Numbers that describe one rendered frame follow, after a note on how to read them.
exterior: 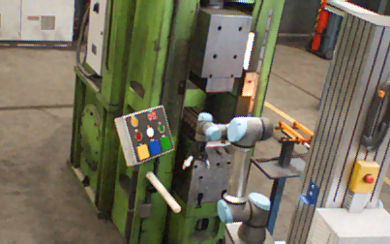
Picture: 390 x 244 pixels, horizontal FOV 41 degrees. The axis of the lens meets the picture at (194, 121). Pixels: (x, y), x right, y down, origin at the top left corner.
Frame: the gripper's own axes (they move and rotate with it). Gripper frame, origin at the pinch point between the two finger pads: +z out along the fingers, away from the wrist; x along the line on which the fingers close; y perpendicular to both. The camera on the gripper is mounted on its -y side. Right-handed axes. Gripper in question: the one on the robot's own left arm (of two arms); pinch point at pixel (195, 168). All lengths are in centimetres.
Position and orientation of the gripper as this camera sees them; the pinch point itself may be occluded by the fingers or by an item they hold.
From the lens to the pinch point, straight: 305.7
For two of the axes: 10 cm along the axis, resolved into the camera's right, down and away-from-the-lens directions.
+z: -1.5, 9.2, 3.7
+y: 2.3, 4.0, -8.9
